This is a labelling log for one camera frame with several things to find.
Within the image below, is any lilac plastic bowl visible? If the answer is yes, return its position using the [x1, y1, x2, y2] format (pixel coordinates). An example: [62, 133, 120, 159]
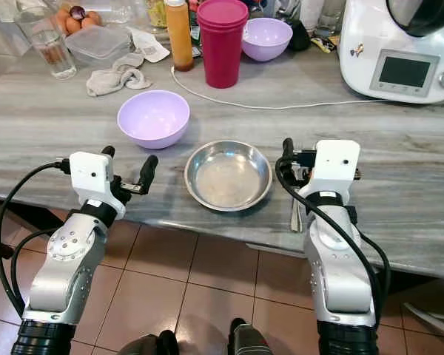
[117, 90, 191, 149]
[241, 18, 294, 63]

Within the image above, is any shallow stainless steel bowl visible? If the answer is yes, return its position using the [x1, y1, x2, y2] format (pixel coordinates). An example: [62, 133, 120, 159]
[184, 140, 274, 212]

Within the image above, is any grey crumpled cloth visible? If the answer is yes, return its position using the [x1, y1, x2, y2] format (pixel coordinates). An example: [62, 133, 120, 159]
[86, 53, 153, 97]

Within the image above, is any clear plastic food container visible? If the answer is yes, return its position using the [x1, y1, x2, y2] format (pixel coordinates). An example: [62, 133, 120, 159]
[64, 25, 132, 70]

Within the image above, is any white paper packet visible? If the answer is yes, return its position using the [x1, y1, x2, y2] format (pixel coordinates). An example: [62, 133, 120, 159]
[127, 28, 171, 64]

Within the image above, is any magenta plastic tumbler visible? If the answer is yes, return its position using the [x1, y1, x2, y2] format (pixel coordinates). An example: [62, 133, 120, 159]
[196, 0, 250, 89]

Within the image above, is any clear drinking glass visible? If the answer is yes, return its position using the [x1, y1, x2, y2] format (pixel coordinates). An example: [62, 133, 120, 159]
[15, 7, 78, 80]

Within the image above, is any brown egg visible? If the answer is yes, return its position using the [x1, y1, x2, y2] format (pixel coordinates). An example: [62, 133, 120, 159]
[65, 16, 84, 35]
[84, 10, 103, 27]

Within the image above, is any orange sauce bottle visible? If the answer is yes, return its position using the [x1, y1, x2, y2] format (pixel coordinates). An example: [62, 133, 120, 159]
[164, 0, 193, 72]

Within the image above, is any white kitchen machine with display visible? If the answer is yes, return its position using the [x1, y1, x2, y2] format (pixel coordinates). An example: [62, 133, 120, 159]
[338, 0, 444, 104]

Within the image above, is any robot right leg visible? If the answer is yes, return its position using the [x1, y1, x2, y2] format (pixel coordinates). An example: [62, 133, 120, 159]
[228, 317, 276, 355]

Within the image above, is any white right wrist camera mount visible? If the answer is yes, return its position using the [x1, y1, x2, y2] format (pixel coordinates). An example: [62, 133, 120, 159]
[297, 139, 361, 206]

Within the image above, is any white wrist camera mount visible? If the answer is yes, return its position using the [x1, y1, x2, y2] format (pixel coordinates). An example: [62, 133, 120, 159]
[297, 139, 361, 206]
[70, 152, 127, 220]

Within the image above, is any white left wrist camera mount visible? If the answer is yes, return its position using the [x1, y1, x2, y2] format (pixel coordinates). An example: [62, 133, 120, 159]
[70, 152, 127, 220]

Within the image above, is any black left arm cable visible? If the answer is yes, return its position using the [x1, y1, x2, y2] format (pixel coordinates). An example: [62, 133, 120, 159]
[0, 158, 73, 320]

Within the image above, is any thin white power cable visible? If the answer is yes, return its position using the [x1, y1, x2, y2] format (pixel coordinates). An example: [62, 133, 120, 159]
[170, 67, 377, 111]

